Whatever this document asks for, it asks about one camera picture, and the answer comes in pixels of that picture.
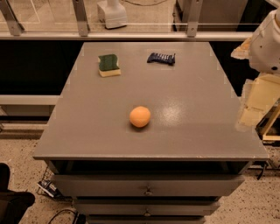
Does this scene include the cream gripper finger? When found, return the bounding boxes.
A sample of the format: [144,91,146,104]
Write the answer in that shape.
[235,73,280,131]
[231,38,251,60]

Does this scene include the orange fruit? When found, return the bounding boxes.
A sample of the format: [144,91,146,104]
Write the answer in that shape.
[129,106,151,128]

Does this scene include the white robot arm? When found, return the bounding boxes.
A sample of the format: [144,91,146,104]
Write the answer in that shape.
[231,8,280,131]

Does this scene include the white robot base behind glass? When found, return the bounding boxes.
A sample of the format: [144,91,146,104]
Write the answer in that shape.
[97,0,128,29]

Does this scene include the blue rxbar wrapper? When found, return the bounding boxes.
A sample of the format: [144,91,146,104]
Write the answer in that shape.
[147,52,175,66]

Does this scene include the green yellow sponge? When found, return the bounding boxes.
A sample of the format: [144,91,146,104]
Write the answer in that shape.
[98,54,121,77]

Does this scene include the grey middle drawer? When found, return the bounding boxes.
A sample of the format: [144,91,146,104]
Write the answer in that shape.
[73,199,220,216]

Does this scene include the grey drawer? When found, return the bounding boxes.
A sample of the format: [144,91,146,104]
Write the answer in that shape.
[87,215,205,224]
[52,174,244,197]
[73,199,220,216]

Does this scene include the grey bottom drawer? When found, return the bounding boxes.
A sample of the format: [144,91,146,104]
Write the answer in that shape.
[87,215,205,224]

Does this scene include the grey top drawer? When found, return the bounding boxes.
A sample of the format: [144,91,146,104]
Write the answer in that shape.
[52,174,244,197]

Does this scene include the metal railing with glass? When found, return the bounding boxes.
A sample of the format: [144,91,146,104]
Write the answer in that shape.
[0,0,280,41]

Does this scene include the small device on floor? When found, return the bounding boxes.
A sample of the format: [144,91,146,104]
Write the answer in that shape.
[38,180,60,198]

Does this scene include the black object on floor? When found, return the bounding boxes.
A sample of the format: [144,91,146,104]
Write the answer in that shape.
[0,163,35,224]

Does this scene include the wooden yellow frame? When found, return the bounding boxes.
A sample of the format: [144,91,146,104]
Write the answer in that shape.
[260,104,280,141]

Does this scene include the black cable on floor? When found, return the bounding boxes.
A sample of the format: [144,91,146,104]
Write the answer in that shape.
[47,208,86,224]

